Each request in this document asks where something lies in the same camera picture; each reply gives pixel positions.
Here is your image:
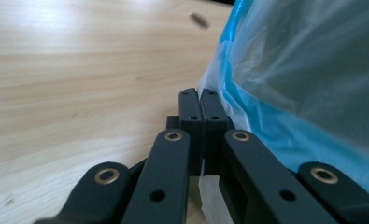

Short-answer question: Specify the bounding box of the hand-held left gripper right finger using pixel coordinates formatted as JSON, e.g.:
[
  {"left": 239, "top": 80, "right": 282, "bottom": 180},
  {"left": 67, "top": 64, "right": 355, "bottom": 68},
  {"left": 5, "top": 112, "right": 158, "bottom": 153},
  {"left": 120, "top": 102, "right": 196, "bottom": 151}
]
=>
[{"left": 201, "top": 88, "right": 236, "bottom": 175}]

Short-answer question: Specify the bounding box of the white plastic bag blue band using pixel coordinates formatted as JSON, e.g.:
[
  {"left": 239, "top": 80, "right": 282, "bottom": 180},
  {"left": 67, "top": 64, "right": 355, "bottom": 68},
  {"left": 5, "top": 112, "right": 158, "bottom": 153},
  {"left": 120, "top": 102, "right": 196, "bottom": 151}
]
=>
[{"left": 196, "top": 0, "right": 369, "bottom": 224}]

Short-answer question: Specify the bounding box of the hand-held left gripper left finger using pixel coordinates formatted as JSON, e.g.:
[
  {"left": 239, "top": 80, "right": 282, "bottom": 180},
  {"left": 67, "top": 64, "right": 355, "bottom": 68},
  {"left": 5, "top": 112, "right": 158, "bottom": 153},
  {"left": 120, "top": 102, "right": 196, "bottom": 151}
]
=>
[{"left": 166, "top": 87, "right": 205, "bottom": 177}]

